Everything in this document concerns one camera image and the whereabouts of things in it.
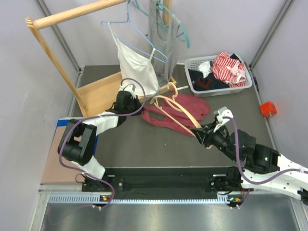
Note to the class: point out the wooden clothes rack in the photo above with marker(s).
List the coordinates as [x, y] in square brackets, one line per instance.
[95, 96]

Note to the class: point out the orange red block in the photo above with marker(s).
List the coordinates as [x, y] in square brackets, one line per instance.
[268, 109]

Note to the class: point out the red tank top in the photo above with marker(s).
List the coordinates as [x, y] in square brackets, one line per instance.
[187, 108]

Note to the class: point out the wooden clothes hanger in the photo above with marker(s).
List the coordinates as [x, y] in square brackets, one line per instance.
[178, 110]

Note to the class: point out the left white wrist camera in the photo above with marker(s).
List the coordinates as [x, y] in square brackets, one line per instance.
[129, 88]

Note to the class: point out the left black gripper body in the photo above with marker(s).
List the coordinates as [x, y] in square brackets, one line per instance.
[134, 107]

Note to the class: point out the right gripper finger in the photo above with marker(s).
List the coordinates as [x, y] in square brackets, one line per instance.
[201, 137]
[203, 130]

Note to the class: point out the blue wire hanger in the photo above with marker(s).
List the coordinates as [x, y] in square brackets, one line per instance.
[129, 34]

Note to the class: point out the red white striped garment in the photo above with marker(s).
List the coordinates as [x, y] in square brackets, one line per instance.
[229, 70]

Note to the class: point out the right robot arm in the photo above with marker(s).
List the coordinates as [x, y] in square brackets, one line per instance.
[259, 167]

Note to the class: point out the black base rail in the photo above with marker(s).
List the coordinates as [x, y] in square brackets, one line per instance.
[150, 183]

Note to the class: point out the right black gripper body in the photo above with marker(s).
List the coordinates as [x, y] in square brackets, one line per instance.
[219, 139]

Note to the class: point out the white laundry basket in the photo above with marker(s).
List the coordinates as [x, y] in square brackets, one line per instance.
[193, 63]

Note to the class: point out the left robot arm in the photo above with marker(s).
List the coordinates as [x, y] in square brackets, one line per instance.
[79, 141]

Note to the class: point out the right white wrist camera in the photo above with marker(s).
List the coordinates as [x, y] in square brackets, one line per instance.
[222, 116]

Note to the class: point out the red capped white marker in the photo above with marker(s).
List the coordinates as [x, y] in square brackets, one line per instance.
[179, 88]

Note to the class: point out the grey tank top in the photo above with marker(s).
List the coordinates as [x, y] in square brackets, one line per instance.
[164, 39]

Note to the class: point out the white garment on hanger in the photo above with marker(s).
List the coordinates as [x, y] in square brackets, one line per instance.
[137, 67]

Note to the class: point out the white garment in basket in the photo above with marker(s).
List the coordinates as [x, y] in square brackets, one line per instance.
[205, 68]

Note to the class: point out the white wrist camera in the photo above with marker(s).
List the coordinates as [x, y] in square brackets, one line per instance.
[222, 116]
[129, 88]

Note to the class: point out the dark navy garment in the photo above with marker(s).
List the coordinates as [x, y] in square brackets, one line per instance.
[201, 83]

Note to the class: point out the brown board blue edge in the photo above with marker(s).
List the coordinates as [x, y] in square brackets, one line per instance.
[54, 172]

